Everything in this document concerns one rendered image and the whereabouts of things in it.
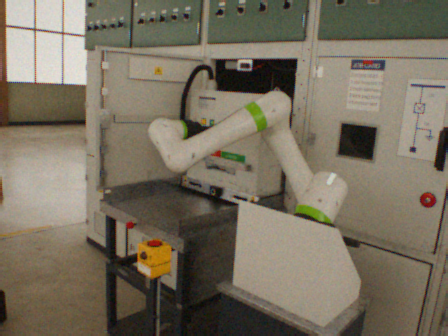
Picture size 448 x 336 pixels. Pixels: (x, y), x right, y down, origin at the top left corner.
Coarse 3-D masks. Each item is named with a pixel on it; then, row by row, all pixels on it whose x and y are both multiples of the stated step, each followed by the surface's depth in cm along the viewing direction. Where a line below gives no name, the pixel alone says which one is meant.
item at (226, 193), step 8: (184, 176) 217; (192, 184) 213; (200, 184) 209; (208, 184) 205; (216, 184) 202; (208, 192) 205; (224, 192) 197; (232, 192) 194; (240, 192) 190; (232, 200) 194
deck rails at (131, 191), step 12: (156, 180) 207; (168, 180) 213; (180, 180) 219; (120, 192) 192; (132, 192) 197; (144, 192) 202; (156, 192) 207; (168, 192) 210; (264, 204) 186; (276, 204) 193; (204, 216) 157; (216, 216) 162; (228, 216) 168; (180, 228) 149; (192, 228) 153; (204, 228) 159
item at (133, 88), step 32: (96, 64) 193; (128, 64) 203; (160, 64) 209; (192, 64) 222; (96, 96) 196; (128, 96) 207; (160, 96) 216; (96, 128) 199; (128, 128) 211; (96, 160) 203; (128, 160) 215; (160, 160) 225
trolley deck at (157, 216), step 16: (176, 192) 212; (192, 192) 214; (112, 208) 180; (128, 208) 179; (144, 208) 181; (160, 208) 182; (176, 208) 184; (192, 208) 186; (208, 208) 187; (224, 208) 190; (144, 224) 164; (160, 224) 161; (176, 224) 163; (176, 240) 150; (192, 240) 150; (208, 240) 157
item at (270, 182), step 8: (264, 144) 182; (264, 152) 183; (272, 152) 188; (264, 160) 184; (272, 160) 189; (216, 168) 204; (264, 168) 185; (272, 168) 190; (280, 168) 195; (264, 176) 187; (272, 176) 192; (280, 176) 197; (264, 184) 188; (272, 184) 193; (280, 184) 198; (256, 192) 185; (264, 192) 189; (272, 192) 194; (280, 192) 199
